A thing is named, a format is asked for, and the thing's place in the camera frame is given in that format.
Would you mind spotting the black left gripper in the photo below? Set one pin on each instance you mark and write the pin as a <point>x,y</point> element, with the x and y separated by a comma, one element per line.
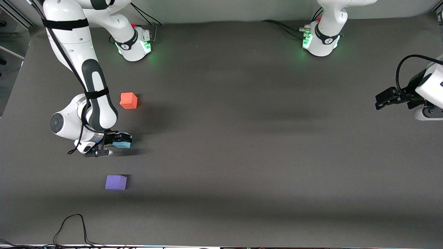
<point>410,90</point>

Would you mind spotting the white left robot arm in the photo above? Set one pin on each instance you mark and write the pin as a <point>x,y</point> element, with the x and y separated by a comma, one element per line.
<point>325,38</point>

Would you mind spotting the dark grey table mat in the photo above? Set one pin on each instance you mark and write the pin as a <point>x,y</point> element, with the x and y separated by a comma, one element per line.
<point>277,173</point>

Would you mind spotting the aluminium frame rail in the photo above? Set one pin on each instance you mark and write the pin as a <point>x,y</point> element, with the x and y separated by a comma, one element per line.
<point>20,15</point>

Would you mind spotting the purple foam block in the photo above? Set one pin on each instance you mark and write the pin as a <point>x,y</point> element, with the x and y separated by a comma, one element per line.
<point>116,183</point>

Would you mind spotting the light blue foam block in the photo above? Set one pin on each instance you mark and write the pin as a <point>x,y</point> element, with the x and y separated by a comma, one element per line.
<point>121,144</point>

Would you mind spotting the orange foam block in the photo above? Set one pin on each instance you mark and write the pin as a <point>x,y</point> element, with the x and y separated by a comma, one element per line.
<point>128,101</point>

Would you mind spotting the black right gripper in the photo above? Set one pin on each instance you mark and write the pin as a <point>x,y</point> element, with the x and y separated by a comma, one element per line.
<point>108,138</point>

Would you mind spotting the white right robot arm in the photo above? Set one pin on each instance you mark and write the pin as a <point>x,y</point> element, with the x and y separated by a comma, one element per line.
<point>72,41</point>

